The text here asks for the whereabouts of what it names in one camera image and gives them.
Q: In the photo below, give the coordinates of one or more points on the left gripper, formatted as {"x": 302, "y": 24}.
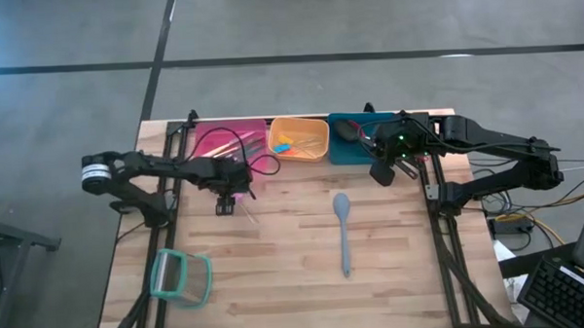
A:
{"x": 226, "y": 178}

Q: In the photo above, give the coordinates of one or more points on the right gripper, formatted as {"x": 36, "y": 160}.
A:
{"x": 408, "y": 140}

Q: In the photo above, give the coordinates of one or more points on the black slotted spoon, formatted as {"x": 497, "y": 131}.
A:
{"x": 344, "y": 131}

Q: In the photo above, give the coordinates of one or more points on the grey-blue silicone spoon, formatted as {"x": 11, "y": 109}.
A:
{"x": 341, "y": 203}

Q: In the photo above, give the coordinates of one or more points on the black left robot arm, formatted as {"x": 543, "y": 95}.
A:
{"x": 141, "y": 164}

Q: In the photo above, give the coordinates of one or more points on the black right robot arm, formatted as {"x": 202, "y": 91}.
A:
{"x": 505, "y": 142}

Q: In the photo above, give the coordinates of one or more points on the blue plastic bin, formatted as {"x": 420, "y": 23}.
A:
{"x": 350, "y": 154}

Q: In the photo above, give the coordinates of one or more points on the pink plastic bin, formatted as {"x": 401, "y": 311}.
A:
{"x": 203, "y": 138}

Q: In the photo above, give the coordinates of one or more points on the teal framed mesh strainer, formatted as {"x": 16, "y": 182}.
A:
{"x": 189, "y": 279}

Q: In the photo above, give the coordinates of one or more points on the orange plastic bin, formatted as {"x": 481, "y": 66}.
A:
{"x": 310, "y": 129}

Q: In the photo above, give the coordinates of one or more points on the black power strip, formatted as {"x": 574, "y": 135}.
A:
{"x": 508, "y": 226}

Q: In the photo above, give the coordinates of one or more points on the white paper sheet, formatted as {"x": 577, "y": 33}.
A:
{"x": 502, "y": 254}

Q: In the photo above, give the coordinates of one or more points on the black keyboard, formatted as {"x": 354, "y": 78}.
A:
{"x": 559, "y": 296}

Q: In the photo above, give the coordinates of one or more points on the black metal stand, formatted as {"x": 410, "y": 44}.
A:
{"x": 12, "y": 234}

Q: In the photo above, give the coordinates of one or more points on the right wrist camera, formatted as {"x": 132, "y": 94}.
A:
{"x": 383, "y": 173}

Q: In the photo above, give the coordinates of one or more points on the black aluminium table frame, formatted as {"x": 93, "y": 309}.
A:
{"x": 445, "y": 275}

